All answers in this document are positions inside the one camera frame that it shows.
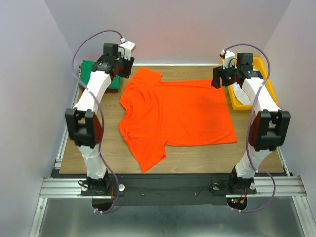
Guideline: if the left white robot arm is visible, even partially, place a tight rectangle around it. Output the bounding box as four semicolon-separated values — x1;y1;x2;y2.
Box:
65;41;136;195

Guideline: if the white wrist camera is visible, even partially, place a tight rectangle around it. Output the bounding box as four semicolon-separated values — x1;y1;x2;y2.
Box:
220;50;236;69
118;41;136;60

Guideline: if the folded green t shirt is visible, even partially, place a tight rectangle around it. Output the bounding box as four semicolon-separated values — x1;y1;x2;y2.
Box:
80;60;121;87

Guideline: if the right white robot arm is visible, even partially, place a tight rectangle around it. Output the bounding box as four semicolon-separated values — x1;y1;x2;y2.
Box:
211;50;291;193

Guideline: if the aluminium rail frame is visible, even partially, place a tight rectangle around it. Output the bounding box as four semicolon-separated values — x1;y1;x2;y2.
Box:
28;175;308;237

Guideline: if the yellow plastic bin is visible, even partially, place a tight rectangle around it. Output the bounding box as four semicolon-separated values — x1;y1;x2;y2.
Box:
222;57;279;111

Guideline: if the orange t shirt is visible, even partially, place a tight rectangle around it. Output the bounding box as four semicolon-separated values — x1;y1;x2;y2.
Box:
119;67;237;172

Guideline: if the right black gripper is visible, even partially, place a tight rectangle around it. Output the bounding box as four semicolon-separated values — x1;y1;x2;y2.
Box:
210;62;239;89

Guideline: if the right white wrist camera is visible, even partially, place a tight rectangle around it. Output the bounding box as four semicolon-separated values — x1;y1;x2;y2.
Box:
220;50;236;69

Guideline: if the folded dark red t shirt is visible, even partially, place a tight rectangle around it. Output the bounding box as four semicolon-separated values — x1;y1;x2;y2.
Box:
79;85;119;93

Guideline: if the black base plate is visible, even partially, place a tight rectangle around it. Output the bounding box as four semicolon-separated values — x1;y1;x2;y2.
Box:
78;173;256;208

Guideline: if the white t shirt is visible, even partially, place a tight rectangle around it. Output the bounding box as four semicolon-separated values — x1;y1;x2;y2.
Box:
232;83;252;105

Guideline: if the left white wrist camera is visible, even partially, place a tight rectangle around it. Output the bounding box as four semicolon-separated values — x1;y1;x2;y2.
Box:
118;41;136;60

